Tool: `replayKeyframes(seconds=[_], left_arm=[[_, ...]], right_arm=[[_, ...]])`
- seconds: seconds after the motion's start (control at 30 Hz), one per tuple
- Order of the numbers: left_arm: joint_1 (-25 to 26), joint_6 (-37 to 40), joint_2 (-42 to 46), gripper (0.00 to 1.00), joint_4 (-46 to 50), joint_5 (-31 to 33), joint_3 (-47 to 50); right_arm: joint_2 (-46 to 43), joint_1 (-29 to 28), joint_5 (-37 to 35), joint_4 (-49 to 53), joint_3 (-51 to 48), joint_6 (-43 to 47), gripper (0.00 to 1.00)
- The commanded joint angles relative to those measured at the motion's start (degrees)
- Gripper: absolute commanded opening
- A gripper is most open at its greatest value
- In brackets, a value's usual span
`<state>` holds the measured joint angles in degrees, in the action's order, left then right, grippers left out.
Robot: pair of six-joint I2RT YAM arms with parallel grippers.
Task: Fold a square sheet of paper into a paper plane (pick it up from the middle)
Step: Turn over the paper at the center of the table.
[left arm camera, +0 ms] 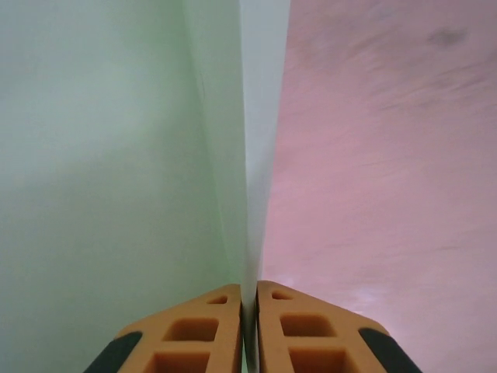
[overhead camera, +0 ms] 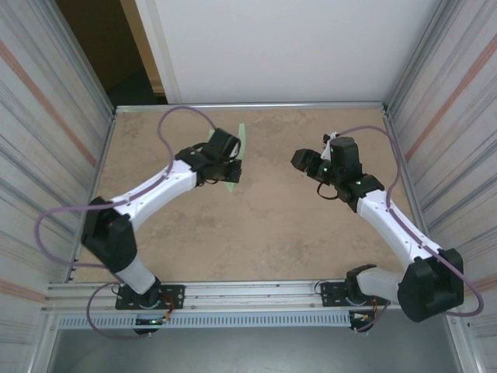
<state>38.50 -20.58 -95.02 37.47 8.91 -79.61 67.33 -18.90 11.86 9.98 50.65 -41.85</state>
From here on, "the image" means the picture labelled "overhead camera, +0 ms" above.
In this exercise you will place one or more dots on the green paper sheet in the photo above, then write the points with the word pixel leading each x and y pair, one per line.
pixel 243 143

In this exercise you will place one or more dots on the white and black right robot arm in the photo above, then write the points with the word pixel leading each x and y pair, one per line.
pixel 388 221

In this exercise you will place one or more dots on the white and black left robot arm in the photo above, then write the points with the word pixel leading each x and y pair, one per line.
pixel 155 190

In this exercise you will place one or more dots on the black base connector module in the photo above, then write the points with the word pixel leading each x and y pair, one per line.
pixel 147 331
pixel 363 326

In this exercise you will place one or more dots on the grey metal shelf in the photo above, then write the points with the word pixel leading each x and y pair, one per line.
pixel 248 349

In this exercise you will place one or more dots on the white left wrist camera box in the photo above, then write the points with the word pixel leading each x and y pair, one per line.
pixel 236 149

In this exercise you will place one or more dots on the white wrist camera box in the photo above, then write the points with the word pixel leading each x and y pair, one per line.
pixel 236 149
pixel 329 138

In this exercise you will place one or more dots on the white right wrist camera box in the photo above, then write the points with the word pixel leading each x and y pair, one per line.
pixel 329 138

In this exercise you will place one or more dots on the aluminium table side rail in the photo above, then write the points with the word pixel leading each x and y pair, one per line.
pixel 108 136
pixel 392 136

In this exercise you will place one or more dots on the aluminium frame crossbar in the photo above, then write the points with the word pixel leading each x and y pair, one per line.
pixel 252 107

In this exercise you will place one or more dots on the wide aluminium mounting rail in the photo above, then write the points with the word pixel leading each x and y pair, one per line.
pixel 252 295

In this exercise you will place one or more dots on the aluminium frame post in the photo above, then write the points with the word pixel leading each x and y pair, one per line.
pixel 42 346
pixel 416 58
pixel 82 58
pixel 458 342

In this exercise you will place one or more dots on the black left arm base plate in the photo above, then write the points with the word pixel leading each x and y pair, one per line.
pixel 176 291

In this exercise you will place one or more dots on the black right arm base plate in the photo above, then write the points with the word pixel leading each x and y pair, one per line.
pixel 334 295

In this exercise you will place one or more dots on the beige door frame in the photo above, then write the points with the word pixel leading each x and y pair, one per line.
pixel 141 39

